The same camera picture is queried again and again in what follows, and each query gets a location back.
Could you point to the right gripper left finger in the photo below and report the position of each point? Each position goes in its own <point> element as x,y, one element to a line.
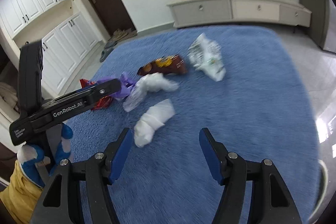
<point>60,201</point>

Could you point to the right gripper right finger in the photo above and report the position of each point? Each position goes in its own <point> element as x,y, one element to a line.
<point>271,200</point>

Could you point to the red snack bag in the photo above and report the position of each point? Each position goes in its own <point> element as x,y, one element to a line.
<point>103,103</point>

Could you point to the purple snack bag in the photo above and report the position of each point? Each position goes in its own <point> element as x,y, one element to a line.
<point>127,85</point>

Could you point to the clear white plastic bag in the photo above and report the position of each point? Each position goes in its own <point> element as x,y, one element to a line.
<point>148,84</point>

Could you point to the dark brown snack bag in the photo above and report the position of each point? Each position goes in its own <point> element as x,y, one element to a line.
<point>166,65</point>

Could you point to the white printed wrapper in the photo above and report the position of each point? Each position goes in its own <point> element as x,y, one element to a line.
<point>205,55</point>

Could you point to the white round trash bin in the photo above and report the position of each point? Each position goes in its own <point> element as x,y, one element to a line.
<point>322,193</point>

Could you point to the left blue white gloved hand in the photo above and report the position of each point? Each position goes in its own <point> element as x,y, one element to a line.
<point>36,165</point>

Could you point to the grey slipper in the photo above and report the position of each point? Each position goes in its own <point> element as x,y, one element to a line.
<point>105,53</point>
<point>110,43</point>

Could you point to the beige shoes by door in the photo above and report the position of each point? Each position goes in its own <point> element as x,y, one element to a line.
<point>120,35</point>

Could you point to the blue fluffy blanket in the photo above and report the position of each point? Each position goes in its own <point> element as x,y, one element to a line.
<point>259,110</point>

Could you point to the white low tv cabinet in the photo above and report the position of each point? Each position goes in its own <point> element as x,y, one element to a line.
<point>188,13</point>

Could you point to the white wall cabinets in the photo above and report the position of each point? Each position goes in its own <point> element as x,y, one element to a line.
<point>68,37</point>

